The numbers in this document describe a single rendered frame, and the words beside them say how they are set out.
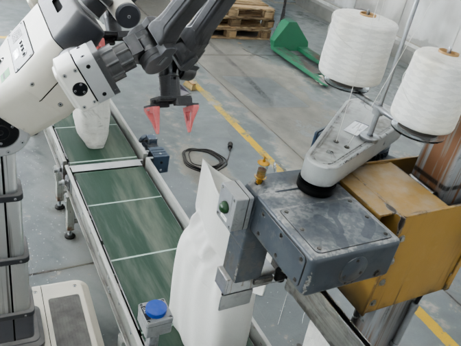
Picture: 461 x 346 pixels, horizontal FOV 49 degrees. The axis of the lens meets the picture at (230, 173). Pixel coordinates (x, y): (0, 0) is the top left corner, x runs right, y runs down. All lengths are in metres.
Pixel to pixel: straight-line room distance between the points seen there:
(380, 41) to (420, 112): 0.23
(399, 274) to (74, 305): 1.42
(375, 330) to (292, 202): 0.67
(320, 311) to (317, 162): 0.37
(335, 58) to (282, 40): 5.47
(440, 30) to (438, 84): 6.36
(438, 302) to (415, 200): 2.02
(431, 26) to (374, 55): 6.29
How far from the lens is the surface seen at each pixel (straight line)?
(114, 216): 2.57
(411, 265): 1.37
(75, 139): 3.21
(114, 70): 1.25
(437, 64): 1.10
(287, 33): 6.78
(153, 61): 1.26
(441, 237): 1.38
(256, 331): 2.09
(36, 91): 1.41
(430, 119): 1.13
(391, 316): 1.65
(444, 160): 1.37
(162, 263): 2.33
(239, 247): 1.22
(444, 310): 3.24
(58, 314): 2.27
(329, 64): 1.30
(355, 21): 1.26
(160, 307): 1.49
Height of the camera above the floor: 1.94
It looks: 31 degrees down
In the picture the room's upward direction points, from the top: 11 degrees clockwise
